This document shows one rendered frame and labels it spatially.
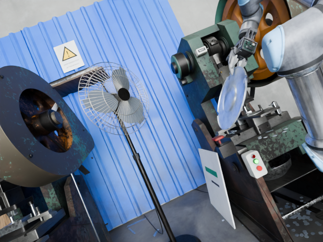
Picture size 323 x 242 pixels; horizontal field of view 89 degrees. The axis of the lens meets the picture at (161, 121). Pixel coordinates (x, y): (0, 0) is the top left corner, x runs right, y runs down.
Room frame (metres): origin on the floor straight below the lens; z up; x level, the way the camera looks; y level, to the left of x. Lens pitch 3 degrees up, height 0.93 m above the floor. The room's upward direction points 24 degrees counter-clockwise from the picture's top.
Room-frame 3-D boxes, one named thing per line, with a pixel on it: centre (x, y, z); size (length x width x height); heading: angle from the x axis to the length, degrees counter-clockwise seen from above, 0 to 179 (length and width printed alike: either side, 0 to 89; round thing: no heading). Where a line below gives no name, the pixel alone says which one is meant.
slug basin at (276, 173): (1.27, -0.58, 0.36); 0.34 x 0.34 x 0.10
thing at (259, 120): (1.10, -0.59, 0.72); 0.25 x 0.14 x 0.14; 5
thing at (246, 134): (1.27, -0.58, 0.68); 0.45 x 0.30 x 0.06; 95
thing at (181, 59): (1.27, -0.33, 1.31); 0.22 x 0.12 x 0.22; 5
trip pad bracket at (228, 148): (1.02, -0.29, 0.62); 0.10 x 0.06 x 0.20; 95
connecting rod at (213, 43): (1.27, -0.58, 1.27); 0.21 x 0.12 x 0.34; 5
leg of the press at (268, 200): (1.39, -0.30, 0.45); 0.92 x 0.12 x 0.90; 5
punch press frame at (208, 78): (1.42, -0.57, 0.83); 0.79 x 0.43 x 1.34; 5
